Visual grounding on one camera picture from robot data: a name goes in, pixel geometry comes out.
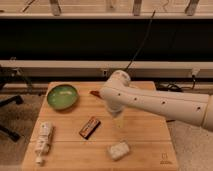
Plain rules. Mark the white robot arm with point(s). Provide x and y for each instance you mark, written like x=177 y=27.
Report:
x=194 y=109

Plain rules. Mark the white tube bottle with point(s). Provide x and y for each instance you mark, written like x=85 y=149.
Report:
x=43 y=142

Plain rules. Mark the black orange eraser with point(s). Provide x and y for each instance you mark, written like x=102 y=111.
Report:
x=88 y=129

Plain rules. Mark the wooden cutting board table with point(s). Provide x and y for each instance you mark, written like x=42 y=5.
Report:
x=147 y=134

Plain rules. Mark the small red-brown object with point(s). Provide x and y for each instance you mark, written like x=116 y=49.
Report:
x=95 y=93

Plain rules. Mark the white sponge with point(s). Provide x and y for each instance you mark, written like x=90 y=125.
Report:
x=119 y=150

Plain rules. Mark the green bowl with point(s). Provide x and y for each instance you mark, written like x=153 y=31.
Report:
x=62 y=96

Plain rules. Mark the black office chair base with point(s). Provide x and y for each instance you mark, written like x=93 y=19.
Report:
x=10 y=104

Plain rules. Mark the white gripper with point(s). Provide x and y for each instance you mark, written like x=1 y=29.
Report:
x=115 y=111

